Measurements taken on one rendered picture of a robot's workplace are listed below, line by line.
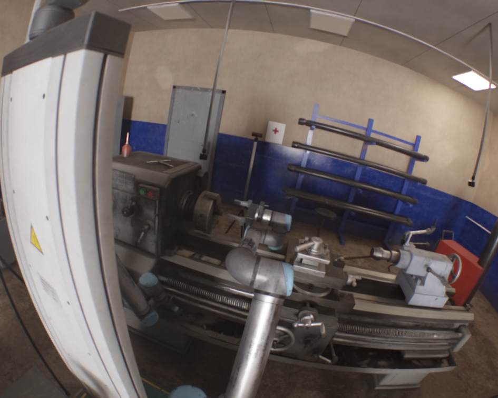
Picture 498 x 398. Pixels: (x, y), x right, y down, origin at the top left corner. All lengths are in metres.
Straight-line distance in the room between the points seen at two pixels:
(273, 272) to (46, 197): 0.69
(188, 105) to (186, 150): 0.89
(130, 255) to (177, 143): 3.59
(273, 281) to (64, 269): 0.64
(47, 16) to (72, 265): 0.35
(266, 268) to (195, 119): 4.08
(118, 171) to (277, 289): 1.06
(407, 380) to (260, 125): 4.19
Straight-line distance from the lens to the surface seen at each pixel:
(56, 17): 0.41
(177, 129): 4.85
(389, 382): 2.29
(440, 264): 1.76
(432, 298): 1.81
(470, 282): 3.68
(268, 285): 0.82
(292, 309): 1.23
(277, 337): 1.29
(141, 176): 1.36
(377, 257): 1.55
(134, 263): 1.49
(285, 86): 4.38
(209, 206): 1.37
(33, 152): 0.38
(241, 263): 0.84
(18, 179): 0.47
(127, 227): 1.52
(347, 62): 4.58
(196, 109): 4.68
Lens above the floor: 1.68
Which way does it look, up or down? 19 degrees down
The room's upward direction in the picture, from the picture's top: 11 degrees clockwise
